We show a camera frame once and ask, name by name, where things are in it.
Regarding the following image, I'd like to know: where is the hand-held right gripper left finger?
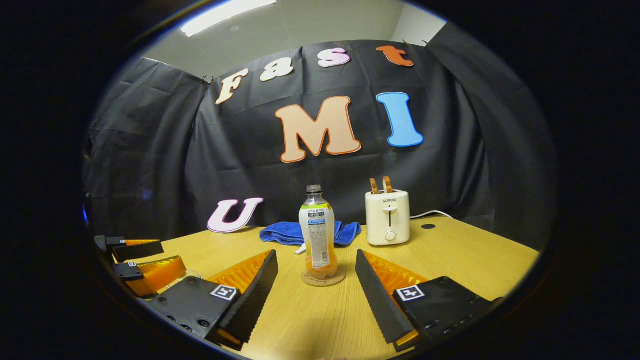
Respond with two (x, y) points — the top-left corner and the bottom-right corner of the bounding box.
(136, 249), (280, 352)

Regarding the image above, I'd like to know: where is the round cork coaster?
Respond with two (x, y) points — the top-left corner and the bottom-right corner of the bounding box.
(301, 267), (347, 288)

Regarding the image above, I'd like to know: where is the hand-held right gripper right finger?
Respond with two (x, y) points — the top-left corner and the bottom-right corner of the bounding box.
(355, 248), (503, 353)

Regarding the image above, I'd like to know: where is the clear labelled water bottle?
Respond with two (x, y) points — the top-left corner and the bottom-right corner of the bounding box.
(298, 184), (339, 281)

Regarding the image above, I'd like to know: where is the black backdrop cloth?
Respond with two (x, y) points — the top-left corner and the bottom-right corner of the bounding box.
(82, 22), (558, 251)

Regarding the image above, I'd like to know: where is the blue folded towel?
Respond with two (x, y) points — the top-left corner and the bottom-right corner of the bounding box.
(259, 220), (362, 255)

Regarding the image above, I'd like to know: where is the cream white toaster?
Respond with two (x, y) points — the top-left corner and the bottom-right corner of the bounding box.
(364, 189), (411, 247)

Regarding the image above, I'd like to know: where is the white toaster cable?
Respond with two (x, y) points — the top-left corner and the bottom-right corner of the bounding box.
(409, 210), (455, 221)

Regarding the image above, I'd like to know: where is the ceiling light panel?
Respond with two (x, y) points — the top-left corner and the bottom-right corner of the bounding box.
(180, 0), (278, 38)

